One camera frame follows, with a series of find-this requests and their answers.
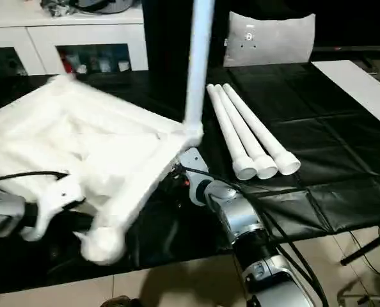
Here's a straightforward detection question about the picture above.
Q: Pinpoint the white plastic table leg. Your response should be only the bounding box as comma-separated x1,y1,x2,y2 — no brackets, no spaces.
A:
206,84,258,180
222,83,302,177
214,83,279,180
180,0,216,141

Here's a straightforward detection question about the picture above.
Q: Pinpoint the white plastic table top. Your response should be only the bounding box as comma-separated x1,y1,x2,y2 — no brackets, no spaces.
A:
0,74,206,266

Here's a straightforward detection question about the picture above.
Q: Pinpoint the black robot body part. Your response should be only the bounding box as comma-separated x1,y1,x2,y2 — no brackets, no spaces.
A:
99,295,140,307

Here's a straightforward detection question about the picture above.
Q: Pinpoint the black work mat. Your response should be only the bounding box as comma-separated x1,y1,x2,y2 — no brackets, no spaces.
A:
0,60,380,287

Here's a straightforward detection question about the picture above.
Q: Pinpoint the black sofa with gold label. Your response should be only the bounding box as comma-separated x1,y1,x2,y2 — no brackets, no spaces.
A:
143,0,380,70

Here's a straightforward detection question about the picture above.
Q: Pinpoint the grey printed pillow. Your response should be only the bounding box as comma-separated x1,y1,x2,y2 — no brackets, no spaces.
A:
223,11,317,68

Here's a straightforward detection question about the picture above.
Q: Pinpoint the white cabinet with glass doors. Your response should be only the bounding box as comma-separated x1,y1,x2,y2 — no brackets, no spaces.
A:
0,0,149,78

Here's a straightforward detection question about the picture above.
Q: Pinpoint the white side board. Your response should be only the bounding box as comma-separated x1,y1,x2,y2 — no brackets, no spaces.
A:
311,59,380,136

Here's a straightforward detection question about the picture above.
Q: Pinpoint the black plastic packet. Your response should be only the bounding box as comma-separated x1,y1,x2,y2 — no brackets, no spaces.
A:
41,0,79,18

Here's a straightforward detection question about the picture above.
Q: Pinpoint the black monitor with red logo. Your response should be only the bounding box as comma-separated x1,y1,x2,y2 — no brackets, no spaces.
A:
311,43,380,62

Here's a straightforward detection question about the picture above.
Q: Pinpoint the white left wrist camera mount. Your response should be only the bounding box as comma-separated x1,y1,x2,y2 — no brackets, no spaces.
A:
21,177,86,243

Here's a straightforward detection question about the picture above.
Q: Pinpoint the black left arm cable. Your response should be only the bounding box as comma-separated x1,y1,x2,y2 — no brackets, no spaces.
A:
0,171,70,187

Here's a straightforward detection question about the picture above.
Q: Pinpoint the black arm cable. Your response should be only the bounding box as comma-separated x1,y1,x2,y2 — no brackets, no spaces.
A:
0,171,70,187
182,165,327,307

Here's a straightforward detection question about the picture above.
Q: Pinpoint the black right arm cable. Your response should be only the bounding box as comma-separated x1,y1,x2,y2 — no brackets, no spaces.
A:
182,165,327,307

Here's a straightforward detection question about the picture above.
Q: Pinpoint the grey bag with black strap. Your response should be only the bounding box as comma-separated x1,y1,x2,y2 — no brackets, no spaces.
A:
76,0,136,15

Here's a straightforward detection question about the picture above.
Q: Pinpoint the black metal frame bar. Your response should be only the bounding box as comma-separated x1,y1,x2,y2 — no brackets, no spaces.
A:
340,227,380,266

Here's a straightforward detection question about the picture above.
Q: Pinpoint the chrome tube frame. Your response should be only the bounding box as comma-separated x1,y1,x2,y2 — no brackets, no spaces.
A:
336,281,380,307

